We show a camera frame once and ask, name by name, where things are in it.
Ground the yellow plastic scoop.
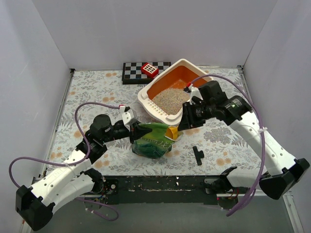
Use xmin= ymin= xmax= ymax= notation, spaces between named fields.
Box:
xmin=165 ymin=126 xmax=178 ymax=141

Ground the green litter bag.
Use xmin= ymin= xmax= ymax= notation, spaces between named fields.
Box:
xmin=132 ymin=123 xmax=183 ymax=159

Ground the red white grid block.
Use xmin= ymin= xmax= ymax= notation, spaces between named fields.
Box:
xmin=140 ymin=63 xmax=159 ymax=79

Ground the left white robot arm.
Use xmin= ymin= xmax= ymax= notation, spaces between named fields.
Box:
xmin=16 ymin=112 xmax=152 ymax=231

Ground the black white checkerboard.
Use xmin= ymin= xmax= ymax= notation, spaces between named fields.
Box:
xmin=122 ymin=61 xmax=172 ymax=84

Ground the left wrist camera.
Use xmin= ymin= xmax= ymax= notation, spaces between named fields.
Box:
xmin=121 ymin=109 xmax=137 ymax=131

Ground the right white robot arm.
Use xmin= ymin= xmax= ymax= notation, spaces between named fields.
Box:
xmin=178 ymin=81 xmax=310 ymax=200

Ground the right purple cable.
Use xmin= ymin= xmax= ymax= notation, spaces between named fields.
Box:
xmin=188 ymin=74 xmax=267 ymax=216

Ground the floral tablecloth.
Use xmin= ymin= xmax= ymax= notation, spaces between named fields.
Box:
xmin=48 ymin=70 xmax=260 ymax=176

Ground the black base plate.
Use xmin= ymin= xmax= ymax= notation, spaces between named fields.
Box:
xmin=77 ymin=175 xmax=240 ymax=204

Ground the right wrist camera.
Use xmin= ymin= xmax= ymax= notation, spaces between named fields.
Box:
xmin=184 ymin=84 xmax=203 ymax=105

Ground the black bag clip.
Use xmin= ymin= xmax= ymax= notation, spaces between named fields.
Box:
xmin=192 ymin=146 xmax=205 ymax=166

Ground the cat litter pile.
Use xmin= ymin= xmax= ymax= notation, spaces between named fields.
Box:
xmin=152 ymin=88 xmax=190 ymax=115

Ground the white orange litter box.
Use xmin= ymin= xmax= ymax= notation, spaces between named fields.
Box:
xmin=138 ymin=59 xmax=207 ymax=126

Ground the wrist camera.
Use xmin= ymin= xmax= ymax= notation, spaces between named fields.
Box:
xmin=121 ymin=109 xmax=137 ymax=131
xmin=184 ymin=84 xmax=203 ymax=105

